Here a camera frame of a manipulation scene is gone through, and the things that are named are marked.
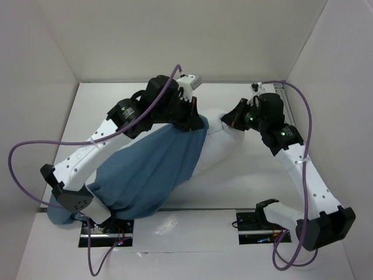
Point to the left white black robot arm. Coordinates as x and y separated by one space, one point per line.
124 122

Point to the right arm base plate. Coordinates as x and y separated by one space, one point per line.
251 230

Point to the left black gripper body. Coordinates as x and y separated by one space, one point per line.
179 113

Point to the blue pillowcase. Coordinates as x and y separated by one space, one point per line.
136 180

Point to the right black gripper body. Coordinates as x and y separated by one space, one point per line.
236 115

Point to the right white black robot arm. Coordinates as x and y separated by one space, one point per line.
324 220

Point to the white pillow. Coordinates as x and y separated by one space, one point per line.
223 151

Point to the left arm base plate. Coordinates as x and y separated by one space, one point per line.
121 234

